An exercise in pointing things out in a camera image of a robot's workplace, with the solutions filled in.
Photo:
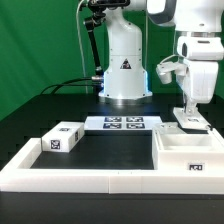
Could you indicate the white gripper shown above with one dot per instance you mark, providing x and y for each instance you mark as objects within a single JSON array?
[{"x": 197, "y": 80}]

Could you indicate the white cabinet door panel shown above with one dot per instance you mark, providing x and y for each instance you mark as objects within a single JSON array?
[{"x": 168, "y": 128}]

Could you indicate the white cabinet body box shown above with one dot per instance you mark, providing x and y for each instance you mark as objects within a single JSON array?
[{"x": 188, "y": 152}]

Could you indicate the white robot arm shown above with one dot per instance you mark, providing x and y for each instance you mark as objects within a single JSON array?
[{"x": 197, "y": 48}]

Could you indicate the white cabinet top block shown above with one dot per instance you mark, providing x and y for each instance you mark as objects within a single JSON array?
[{"x": 63, "y": 137}]

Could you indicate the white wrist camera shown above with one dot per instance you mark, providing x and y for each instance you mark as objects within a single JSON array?
[{"x": 165, "y": 70}]

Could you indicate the white marker base plate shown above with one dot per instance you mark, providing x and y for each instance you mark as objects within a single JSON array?
[{"x": 120, "y": 123}]

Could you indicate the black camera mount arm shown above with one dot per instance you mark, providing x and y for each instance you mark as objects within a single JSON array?
[{"x": 94, "y": 36}]

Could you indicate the white workspace border frame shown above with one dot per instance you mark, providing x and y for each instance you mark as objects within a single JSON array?
[{"x": 19, "y": 176}]

